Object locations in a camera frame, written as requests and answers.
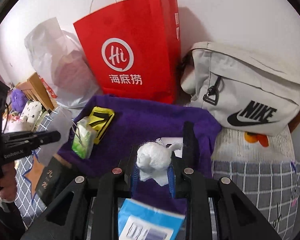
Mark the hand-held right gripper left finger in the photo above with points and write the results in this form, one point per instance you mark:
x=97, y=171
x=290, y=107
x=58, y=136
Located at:
x=134, y=180

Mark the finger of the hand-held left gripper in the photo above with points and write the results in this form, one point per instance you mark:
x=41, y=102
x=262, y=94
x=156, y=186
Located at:
x=47, y=137

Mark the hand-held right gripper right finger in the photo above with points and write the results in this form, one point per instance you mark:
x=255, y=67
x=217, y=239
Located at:
x=172, y=182

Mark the green tissue packet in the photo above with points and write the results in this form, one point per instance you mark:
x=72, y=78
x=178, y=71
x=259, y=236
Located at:
x=83, y=137

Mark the yellow pouch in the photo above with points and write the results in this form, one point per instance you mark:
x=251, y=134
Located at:
x=101, y=120

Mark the person's left hand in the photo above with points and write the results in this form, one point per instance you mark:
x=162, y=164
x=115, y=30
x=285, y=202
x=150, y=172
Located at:
x=7, y=185

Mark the white flower print pillow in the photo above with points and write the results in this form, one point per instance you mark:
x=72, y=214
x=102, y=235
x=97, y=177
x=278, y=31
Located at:
x=31, y=112

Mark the blue packet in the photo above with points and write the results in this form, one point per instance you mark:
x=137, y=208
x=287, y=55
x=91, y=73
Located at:
x=150, y=217

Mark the dark tea tin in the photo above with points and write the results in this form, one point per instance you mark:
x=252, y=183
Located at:
x=48, y=180

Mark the purple plush toy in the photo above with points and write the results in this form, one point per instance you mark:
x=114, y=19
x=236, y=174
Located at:
x=17, y=101

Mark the wooden headboard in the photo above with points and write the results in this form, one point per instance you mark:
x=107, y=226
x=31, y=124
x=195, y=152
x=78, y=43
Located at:
x=37, y=87

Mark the purple towel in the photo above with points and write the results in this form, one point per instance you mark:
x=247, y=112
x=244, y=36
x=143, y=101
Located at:
x=140, y=120

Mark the white printed bed sheet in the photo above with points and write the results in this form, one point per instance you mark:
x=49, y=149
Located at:
x=230, y=145

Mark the white plastic shopping bag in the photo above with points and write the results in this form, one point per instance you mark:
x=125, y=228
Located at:
x=52, y=62

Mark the checkered printed blanket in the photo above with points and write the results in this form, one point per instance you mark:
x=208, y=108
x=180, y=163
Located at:
x=252, y=185

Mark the grey waist bag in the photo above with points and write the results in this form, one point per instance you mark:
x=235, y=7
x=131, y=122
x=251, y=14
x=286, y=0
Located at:
x=247, y=85

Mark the red paper bag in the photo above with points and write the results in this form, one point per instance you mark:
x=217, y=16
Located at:
x=140, y=42

